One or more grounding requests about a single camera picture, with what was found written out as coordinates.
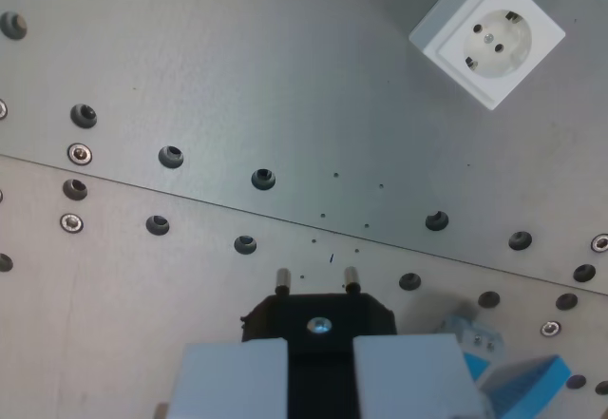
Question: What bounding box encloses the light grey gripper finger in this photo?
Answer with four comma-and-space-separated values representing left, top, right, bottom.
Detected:
164, 337, 291, 419
352, 333, 486, 419

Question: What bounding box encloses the white wall socket box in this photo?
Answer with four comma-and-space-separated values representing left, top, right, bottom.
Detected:
408, 0, 567, 111

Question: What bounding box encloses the black two-pin power plug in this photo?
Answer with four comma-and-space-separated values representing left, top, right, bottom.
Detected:
239, 266, 398, 419

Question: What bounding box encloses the translucent plastic bracket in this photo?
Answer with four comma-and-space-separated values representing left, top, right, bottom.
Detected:
436, 313, 507, 359

